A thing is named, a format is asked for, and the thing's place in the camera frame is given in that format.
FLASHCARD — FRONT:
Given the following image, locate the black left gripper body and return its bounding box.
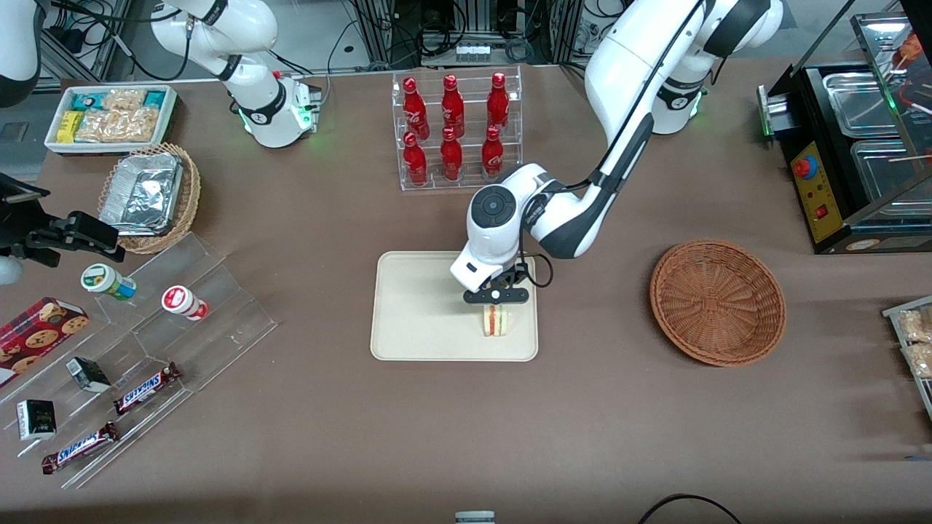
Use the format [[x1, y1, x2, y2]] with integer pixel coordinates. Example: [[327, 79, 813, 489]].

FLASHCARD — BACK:
[[463, 266, 531, 305]]

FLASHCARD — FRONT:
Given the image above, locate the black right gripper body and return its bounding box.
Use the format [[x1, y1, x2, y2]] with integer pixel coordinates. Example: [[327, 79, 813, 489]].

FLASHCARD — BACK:
[[0, 173, 74, 267]]

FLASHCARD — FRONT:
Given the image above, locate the triangular sandwich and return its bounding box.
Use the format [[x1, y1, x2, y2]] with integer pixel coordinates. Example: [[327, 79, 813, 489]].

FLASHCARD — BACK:
[[480, 303, 515, 338]]

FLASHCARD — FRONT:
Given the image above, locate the cream plastic tray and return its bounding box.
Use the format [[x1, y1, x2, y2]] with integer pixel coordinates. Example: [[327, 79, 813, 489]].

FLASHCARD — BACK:
[[371, 251, 539, 362]]

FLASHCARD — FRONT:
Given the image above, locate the tan wicker basket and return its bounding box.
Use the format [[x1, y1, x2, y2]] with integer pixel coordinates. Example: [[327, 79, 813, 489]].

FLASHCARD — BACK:
[[98, 143, 202, 255]]

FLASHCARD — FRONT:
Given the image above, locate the brown wicker basket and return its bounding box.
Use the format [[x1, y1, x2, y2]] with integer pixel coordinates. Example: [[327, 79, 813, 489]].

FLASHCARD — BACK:
[[649, 239, 787, 367]]

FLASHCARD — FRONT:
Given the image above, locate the grey snack tray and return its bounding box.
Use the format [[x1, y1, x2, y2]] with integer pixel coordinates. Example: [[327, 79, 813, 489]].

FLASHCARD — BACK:
[[882, 295, 932, 423]]

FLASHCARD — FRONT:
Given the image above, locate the green lid yogurt cup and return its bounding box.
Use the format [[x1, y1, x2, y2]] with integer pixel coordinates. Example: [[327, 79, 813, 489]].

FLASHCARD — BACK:
[[81, 263, 137, 302]]

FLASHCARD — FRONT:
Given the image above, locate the aluminium foil container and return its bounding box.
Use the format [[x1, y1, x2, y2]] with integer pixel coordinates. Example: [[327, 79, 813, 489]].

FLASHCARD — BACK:
[[99, 153, 184, 237]]

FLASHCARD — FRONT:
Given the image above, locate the red capped drink bottle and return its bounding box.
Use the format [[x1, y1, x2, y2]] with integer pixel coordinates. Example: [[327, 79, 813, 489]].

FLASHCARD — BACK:
[[162, 285, 210, 322]]

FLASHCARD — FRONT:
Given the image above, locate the large clear cracker pack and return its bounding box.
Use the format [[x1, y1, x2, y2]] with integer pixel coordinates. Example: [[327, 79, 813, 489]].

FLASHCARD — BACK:
[[76, 108, 160, 143]]

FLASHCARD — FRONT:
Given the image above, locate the red cookie box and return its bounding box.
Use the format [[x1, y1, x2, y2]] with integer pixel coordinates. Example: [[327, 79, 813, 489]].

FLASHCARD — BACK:
[[0, 297, 90, 389]]

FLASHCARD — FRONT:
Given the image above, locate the clear acrylic bottle rack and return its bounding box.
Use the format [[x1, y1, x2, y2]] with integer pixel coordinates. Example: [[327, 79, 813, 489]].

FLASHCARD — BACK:
[[392, 65, 524, 192]]

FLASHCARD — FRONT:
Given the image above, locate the small black box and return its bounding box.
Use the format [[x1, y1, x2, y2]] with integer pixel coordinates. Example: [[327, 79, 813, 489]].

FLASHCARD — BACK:
[[66, 357, 111, 394]]

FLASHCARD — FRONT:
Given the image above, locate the small clear cracker pack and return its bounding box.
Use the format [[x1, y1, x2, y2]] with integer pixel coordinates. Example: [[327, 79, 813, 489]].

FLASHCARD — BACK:
[[102, 89, 147, 112]]

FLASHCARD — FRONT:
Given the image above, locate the clear acrylic stepped display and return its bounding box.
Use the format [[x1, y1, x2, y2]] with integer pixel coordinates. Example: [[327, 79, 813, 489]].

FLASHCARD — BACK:
[[0, 232, 279, 490]]

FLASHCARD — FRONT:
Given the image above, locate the red cola bottle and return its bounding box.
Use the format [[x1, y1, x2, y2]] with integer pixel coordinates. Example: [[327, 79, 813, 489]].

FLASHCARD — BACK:
[[486, 71, 510, 133], [403, 77, 430, 140], [481, 125, 505, 182], [440, 128, 464, 183], [441, 74, 465, 139], [403, 132, 428, 187]]

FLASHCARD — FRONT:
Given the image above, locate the snickers chocolate bar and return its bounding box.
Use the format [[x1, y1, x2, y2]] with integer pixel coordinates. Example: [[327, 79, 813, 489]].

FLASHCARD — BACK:
[[114, 362, 181, 416], [42, 421, 121, 475]]

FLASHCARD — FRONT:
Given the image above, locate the white snack bin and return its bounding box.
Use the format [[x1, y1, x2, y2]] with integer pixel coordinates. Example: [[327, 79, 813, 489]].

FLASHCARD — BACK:
[[44, 84, 178, 156]]

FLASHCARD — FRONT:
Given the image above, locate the black and white box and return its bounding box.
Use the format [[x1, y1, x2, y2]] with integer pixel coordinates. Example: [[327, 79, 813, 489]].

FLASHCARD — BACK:
[[17, 400, 58, 442]]

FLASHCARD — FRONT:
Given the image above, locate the black hot food display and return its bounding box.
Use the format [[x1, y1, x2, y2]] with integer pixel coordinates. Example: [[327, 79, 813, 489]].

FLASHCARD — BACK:
[[757, 0, 932, 255]]

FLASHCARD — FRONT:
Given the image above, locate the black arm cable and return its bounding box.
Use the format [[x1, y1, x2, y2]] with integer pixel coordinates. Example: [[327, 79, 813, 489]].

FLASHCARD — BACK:
[[518, 251, 555, 289]]

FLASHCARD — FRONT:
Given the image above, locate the black floor cable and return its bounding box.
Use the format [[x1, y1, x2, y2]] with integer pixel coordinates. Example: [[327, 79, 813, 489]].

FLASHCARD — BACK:
[[639, 493, 743, 524]]

